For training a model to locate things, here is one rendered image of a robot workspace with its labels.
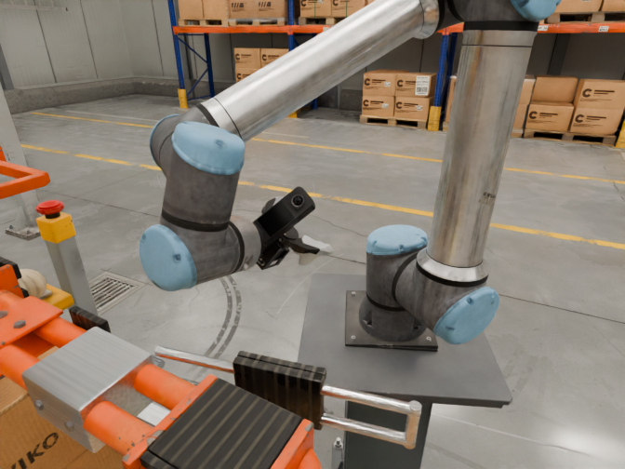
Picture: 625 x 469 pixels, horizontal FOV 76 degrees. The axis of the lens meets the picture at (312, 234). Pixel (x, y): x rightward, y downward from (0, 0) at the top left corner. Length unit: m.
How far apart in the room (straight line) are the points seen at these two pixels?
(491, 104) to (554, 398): 1.70
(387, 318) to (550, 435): 1.18
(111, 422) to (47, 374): 0.07
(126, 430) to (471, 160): 0.66
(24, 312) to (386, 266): 0.75
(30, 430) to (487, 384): 0.93
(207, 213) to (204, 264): 0.07
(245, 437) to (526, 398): 1.99
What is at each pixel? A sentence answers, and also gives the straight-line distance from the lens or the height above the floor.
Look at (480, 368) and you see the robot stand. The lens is 1.12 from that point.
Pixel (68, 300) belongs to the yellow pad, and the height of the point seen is 1.13.
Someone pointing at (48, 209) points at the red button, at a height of 1.03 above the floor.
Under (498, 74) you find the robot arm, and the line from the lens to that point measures 0.76.
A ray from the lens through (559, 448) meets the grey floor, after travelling 2.07.
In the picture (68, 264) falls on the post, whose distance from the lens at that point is 1.45.
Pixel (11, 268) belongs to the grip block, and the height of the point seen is 1.27.
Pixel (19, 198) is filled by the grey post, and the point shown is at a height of 0.29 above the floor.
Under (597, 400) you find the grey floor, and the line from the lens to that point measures 2.35.
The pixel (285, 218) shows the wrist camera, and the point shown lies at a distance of 0.68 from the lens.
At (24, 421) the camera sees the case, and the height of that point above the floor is 0.90.
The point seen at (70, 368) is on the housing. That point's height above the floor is 1.26.
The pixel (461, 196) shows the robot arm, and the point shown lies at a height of 1.21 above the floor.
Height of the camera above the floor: 1.49
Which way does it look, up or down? 27 degrees down
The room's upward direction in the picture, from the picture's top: straight up
